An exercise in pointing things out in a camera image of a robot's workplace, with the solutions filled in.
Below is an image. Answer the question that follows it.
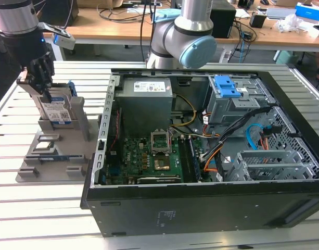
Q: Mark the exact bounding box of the black case fan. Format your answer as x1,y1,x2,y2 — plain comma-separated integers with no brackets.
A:
106,106,123,157

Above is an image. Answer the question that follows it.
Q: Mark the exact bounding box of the crumpled clear plastic bag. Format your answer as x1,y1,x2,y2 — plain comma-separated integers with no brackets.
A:
275,14,309,34

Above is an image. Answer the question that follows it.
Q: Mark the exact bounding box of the CPU socket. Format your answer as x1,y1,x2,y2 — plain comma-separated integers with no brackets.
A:
153,155,172,171

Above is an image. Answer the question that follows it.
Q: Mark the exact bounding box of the grey optical drive cage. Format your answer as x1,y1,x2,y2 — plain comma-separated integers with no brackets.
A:
203,75,276,126

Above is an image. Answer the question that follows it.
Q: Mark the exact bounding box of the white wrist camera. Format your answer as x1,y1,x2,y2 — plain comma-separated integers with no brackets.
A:
52,31,76,51

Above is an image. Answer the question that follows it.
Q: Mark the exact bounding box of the small black open box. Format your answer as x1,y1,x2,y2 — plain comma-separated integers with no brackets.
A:
249,14,267,29

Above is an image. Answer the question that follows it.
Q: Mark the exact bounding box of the black open PC case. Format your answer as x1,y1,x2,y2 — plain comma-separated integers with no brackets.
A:
80,68,319,238

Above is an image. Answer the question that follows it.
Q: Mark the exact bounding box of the hard disk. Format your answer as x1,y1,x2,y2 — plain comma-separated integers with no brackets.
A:
31,80,77,126

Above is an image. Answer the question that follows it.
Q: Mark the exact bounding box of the light blue face mask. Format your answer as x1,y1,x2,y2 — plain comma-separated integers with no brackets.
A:
154,8,181,22

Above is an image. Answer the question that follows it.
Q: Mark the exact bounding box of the small black desktop tower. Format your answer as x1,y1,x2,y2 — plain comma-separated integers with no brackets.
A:
210,9,237,39

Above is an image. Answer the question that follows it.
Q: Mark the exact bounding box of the grey metal disk bay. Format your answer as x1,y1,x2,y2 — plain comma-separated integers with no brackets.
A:
226,149,319,182

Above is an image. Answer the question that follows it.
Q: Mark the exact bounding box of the grey parts rack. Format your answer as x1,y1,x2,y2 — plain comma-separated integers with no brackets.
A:
15,77,103,184

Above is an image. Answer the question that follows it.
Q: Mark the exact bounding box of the red wire with white plug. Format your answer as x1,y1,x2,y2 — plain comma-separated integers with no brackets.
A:
202,110,221,140

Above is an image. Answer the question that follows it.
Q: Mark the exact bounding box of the RAM stick on rack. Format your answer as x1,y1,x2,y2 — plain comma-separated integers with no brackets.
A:
24,154,85,161

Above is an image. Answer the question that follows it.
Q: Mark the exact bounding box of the silver CPU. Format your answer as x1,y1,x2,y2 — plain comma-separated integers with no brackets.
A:
34,141,55,151

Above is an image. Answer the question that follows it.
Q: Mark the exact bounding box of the wooden desk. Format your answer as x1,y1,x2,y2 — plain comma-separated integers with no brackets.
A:
43,0,319,53

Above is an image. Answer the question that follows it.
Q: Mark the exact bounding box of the green motherboard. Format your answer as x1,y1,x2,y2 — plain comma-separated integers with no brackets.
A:
104,134,209,184

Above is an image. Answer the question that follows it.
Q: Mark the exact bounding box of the white power strip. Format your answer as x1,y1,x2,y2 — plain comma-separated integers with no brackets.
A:
218,49,233,64

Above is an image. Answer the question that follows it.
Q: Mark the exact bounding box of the blue plastic latch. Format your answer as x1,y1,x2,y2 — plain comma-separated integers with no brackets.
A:
213,75,242,99

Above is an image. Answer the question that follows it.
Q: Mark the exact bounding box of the installed RAM stick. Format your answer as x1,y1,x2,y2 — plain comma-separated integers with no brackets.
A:
188,136,202,182

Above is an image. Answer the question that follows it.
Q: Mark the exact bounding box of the metal socket cover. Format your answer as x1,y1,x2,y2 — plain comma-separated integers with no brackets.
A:
150,129,172,154

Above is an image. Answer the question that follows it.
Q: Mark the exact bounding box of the light blue data wire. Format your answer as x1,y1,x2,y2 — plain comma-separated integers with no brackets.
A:
246,123,264,151

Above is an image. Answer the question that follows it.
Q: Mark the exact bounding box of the red and black twisted wire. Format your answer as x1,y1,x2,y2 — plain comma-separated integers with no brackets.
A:
109,108,121,153

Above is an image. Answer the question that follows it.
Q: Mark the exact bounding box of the large black box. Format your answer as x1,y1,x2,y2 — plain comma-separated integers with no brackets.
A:
31,0,79,27

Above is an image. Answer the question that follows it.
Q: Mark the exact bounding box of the pale green bin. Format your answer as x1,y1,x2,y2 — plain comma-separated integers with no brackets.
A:
273,50,303,66

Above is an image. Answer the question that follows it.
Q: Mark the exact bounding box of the orange wire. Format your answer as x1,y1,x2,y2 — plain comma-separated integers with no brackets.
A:
202,149,224,174

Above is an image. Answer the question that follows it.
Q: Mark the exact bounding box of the grey power supply unit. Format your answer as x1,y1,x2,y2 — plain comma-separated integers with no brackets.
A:
114,78,175,138

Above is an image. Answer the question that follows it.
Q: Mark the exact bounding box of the blue and white box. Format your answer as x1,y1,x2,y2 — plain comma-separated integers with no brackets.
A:
295,2,319,20

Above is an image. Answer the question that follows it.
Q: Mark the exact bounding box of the yellow and black wire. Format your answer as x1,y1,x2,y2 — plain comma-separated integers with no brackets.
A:
171,94,198,129

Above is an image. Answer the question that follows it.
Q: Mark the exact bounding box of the black wire bundle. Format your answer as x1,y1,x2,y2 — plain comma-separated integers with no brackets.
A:
200,106,271,163

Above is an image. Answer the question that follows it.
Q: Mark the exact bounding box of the black graphics card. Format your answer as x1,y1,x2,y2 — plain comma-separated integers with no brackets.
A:
127,176,184,185

